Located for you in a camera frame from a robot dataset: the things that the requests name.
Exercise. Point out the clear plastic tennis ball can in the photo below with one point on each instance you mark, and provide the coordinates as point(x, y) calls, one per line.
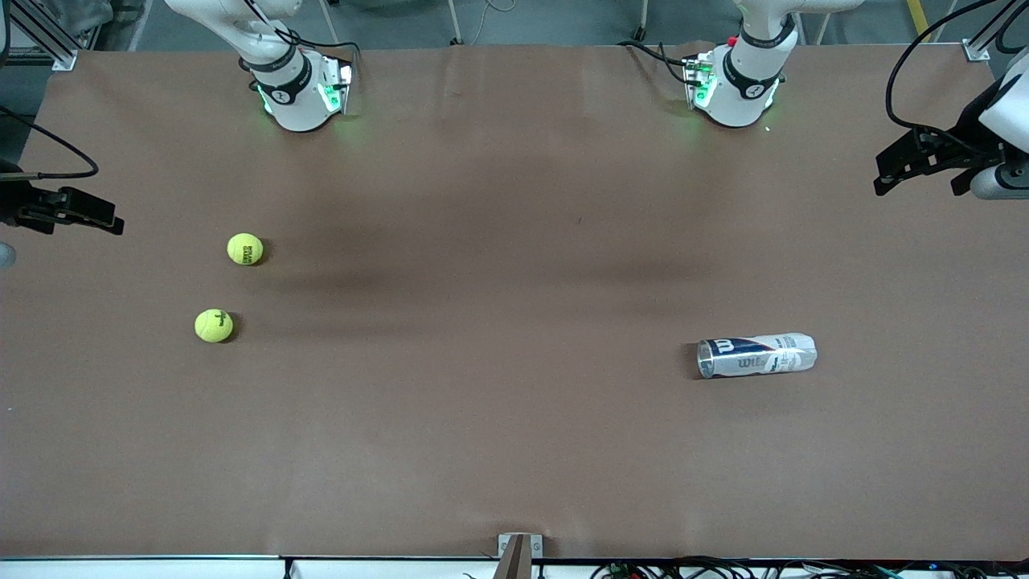
point(756, 356)

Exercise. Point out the aluminium frame extrusion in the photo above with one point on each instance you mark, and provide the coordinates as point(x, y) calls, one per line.
point(979, 50)
point(48, 36)

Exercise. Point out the grey camera post bracket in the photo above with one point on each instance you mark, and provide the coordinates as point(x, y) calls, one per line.
point(519, 555)

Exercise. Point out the grey fabric bundle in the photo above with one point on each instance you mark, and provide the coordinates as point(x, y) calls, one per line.
point(72, 14)

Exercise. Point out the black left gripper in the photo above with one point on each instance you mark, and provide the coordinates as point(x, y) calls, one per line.
point(961, 136)

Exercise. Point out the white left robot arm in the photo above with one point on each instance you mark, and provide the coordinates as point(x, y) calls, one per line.
point(744, 88)

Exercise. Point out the white stand leg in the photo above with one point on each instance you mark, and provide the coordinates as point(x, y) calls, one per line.
point(456, 24)
point(644, 20)

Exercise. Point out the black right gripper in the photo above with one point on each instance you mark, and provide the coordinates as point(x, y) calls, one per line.
point(11, 203)

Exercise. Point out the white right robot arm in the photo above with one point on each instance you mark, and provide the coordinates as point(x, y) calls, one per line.
point(293, 96)

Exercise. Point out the yellow tennis ball black logo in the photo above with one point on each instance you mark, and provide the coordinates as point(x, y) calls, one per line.
point(214, 326)

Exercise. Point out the yellow tennis ball black lettering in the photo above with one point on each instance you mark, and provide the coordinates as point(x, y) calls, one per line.
point(245, 248)

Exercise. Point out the brown table cover sheet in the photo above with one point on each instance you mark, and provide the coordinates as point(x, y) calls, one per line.
point(563, 442)

